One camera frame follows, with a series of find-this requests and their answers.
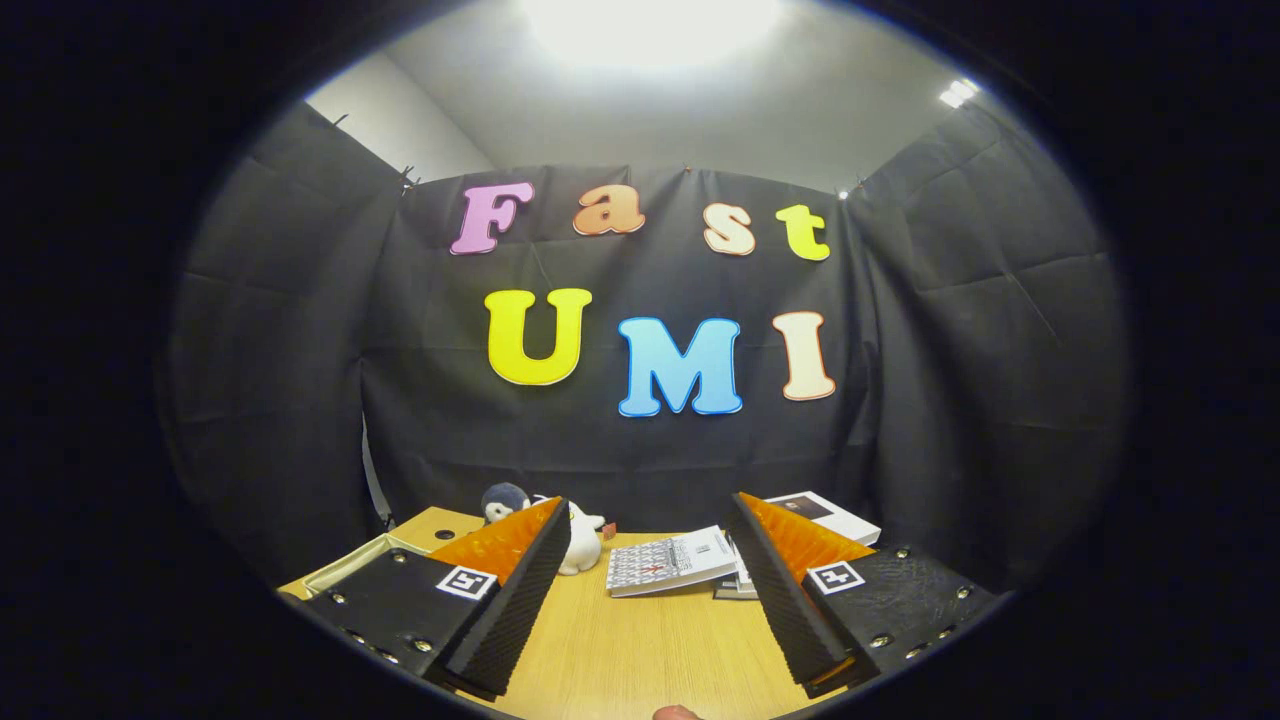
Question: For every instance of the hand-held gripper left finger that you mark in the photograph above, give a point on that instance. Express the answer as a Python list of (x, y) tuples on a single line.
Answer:
[(520, 610)]

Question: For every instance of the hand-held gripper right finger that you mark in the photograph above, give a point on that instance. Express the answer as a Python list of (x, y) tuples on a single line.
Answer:
[(785, 610)]

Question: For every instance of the beige fabric storage box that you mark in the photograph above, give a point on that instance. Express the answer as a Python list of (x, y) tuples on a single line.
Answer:
[(440, 525)]

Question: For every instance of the dark grey book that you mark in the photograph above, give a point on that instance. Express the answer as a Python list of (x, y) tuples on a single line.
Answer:
[(730, 592)]

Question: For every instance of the white duck plush toy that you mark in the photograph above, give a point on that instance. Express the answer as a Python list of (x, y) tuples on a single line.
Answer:
[(583, 550)]

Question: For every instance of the white book dark picture cover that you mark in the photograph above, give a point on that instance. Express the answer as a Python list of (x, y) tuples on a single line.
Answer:
[(840, 520)]

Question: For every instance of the penguin plush toy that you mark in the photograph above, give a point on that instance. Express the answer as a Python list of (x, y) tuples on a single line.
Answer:
[(503, 497)]

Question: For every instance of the grey patterned cover book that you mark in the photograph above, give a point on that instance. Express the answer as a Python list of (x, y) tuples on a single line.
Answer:
[(665, 565)]

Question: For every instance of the black backdrop cloth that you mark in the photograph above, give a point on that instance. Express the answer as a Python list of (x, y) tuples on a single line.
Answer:
[(650, 280)]

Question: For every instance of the small ceiling spotlight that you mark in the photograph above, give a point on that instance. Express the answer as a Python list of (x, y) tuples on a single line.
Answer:
[(957, 93)]

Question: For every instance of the large ceiling light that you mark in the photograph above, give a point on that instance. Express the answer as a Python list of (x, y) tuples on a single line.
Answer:
[(650, 25)]

